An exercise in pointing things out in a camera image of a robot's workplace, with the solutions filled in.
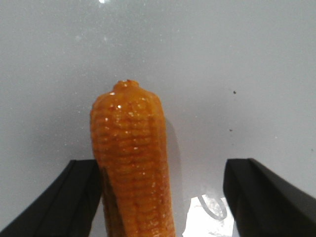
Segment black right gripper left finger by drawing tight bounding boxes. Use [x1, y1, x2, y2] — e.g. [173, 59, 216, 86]
[0, 159, 101, 237]

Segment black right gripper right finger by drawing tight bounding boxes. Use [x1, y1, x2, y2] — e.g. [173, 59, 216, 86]
[223, 158, 316, 237]

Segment orange plastic corn cob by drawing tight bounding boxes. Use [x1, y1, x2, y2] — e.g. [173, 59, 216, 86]
[90, 80, 176, 237]

